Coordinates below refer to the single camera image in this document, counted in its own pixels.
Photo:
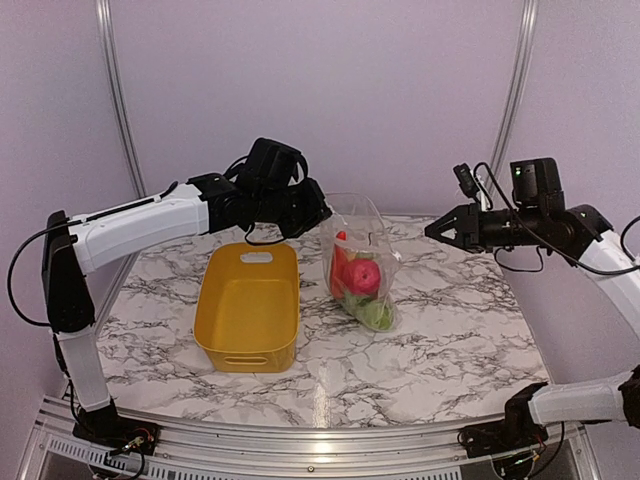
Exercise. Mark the front aluminium rail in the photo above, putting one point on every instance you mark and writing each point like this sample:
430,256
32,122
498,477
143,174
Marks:
192,449

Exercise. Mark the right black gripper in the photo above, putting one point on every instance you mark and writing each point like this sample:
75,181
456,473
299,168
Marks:
464,214

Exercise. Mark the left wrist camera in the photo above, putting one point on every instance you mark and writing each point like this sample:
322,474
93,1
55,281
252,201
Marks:
270,166

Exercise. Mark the yellow plastic basket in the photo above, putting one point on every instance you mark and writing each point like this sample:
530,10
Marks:
248,312

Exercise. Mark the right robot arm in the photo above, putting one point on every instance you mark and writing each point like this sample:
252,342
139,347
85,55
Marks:
583,313

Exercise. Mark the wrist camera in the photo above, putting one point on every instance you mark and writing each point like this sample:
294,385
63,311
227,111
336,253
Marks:
270,166
536,185

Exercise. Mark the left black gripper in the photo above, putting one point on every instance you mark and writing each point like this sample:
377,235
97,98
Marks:
317,211

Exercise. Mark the green toy grapes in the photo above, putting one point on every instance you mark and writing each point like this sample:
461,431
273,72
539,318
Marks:
353,303

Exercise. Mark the aluminium frame post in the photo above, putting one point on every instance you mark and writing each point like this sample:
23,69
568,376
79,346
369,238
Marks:
107,36
517,83

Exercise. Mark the clear zip top bag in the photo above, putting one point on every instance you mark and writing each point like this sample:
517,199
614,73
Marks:
357,226

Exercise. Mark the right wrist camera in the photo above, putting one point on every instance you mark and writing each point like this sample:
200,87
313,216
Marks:
536,185

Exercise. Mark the orange toy carrot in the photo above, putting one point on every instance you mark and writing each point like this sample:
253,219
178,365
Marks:
340,276

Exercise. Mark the left aluminium frame post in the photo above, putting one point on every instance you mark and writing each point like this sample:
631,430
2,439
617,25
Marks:
107,36

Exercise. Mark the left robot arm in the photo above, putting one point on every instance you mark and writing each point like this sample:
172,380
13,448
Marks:
75,247

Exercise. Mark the red toy apple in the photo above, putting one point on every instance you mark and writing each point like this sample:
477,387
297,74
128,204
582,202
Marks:
365,277

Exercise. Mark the right aluminium frame post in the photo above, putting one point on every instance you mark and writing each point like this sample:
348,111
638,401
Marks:
517,83

